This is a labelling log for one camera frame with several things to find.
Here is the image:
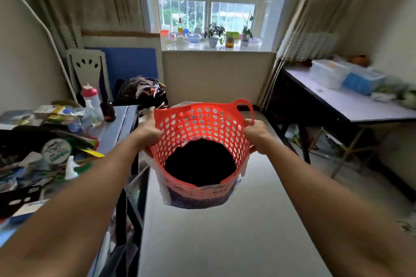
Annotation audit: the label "person's left hand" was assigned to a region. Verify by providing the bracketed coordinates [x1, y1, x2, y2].
[133, 107, 165, 151]

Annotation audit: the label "person's right hand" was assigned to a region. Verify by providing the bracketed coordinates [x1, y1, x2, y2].
[243, 118, 277, 155]

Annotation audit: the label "red perforated plastic basket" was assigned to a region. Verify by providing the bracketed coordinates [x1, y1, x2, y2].
[145, 98, 255, 210]

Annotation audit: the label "person's right forearm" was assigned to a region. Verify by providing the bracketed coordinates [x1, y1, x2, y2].
[259, 140, 416, 277]

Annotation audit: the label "person's left forearm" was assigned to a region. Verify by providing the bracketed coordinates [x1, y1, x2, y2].
[0, 131, 151, 277]

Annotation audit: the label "pile of dark clothes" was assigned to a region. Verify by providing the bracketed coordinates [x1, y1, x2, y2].
[114, 76, 169, 109]

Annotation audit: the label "brown glass bottle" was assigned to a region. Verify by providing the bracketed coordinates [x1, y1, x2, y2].
[100, 100, 117, 122]

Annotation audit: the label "blue board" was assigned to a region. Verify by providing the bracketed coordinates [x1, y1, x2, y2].
[85, 47, 159, 100]

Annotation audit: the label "black framed glass table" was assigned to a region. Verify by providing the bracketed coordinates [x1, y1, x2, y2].
[0, 105, 151, 277]

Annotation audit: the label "white bottle with red cap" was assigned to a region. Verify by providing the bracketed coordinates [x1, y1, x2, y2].
[80, 83, 105, 122]

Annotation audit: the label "black cloth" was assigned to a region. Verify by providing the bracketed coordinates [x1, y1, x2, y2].
[164, 138, 237, 187]

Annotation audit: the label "white plastic bag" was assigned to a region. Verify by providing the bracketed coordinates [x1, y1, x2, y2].
[142, 101, 251, 210]

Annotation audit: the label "white plastic chair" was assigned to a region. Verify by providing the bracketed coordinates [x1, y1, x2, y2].
[66, 48, 114, 103]

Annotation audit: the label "amber jar with green lid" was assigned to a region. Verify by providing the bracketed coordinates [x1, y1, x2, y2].
[224, 31, 240, 49]

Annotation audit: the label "plant in glass vase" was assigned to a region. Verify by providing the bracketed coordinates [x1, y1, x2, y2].
[240, 11, 255, 49]

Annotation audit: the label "clear plastic storage box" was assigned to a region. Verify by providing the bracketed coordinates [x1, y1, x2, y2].
[309, 59, 351, 90]

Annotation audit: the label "potted plant in white pot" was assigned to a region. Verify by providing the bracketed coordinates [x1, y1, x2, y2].
[204, 23, 226, 49]

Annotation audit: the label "white spray bottle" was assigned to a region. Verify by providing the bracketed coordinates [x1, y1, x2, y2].
[65, 155, 80, 181]

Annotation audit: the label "round white green container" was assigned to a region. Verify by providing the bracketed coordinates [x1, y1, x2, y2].
[41, 138, 73, 165]

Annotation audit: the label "white top black table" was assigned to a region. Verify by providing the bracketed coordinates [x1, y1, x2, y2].
[260, 65, 416, 165]

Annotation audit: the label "pile of assorted packets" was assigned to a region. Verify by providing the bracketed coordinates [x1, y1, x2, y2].
[0, 100, 106, 225]

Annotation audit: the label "blue plastic storage box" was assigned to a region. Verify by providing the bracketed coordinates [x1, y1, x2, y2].
[343, 66, 387, 96]

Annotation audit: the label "orange round object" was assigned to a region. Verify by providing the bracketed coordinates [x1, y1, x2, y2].
[347, 55, 371, 68]

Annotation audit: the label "white floor lamp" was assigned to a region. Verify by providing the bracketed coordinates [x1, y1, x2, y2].
[0, 0, 78, 103]

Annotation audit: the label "white crumpled cloth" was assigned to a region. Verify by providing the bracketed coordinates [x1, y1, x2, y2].
[370, 92, 396, 103]

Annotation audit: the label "green vegetables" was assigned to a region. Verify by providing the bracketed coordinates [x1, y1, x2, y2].
[374, 83, 416, 110]

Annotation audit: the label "black plastic tray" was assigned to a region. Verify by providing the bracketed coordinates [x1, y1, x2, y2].
[0, 185, 43, 219]

